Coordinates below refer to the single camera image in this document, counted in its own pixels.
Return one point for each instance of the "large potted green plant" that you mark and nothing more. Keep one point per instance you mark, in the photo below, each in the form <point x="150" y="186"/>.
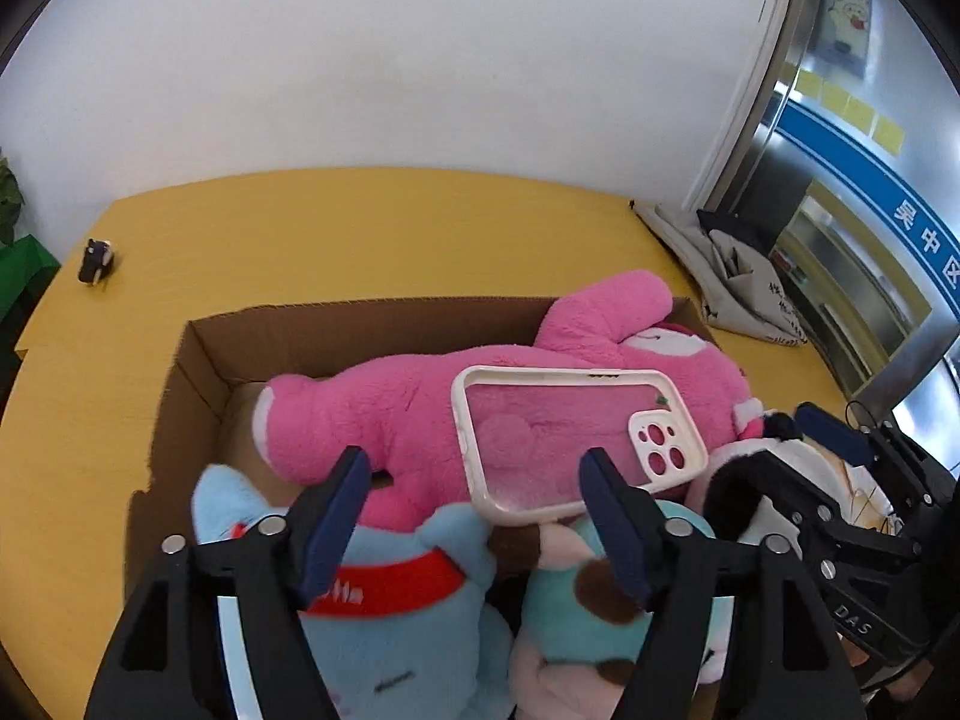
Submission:
<point x="9" y="202"/>

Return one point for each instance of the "pink plush bear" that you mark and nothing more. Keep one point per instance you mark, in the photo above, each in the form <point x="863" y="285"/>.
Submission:
<point x="390" y="405"/>

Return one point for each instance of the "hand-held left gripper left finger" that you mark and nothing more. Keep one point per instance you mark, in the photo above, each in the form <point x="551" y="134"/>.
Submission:
<point x="337" y="532"/>

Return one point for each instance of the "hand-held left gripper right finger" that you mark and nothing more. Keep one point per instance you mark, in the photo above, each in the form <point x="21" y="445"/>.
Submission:
<point x="615" y="532"/>

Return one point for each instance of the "grey cloth bag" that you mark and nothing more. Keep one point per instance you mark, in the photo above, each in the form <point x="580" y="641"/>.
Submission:
<point x="750" y="292"/>

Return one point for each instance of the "clear white phone case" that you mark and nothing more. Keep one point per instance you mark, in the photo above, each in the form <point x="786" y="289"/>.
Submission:
<point x="540" y="373"/>

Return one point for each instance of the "cardboard box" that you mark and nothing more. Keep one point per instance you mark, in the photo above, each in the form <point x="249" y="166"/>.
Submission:
<point x="202" y="390"/>

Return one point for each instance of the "yellow sticky note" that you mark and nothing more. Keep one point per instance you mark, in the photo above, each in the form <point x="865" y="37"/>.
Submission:
<point x="834" y="96"/>
<point x="810" y="84"/>
<point x="889" y="135"/>
<point x="859" y="114"/>

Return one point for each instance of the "light blue plush bear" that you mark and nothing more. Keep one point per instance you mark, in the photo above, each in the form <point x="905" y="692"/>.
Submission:
<point x="420" y="660"/>

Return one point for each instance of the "small black toy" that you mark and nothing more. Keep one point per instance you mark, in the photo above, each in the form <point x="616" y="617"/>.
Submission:
<point x="96" y="261"/>

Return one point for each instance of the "blue banner strip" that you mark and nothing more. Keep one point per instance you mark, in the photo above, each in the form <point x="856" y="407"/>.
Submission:
<point x="862" y="157"/>

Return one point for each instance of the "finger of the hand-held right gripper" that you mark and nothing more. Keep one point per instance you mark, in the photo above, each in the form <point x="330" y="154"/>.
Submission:
<point x="832" y="435"/>
<point x="806" y="517"/>

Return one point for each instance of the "cartoon door poster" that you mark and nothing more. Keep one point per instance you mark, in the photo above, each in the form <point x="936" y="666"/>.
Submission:
<point x="847" y="22"/>

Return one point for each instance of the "black and white plush toy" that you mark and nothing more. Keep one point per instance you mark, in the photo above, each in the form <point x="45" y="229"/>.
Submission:
<point x="795" y="451"/>

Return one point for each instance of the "teal brown-spotted plush toy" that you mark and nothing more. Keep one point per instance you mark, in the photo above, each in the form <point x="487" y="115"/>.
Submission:
<point x="562" y="615"/>

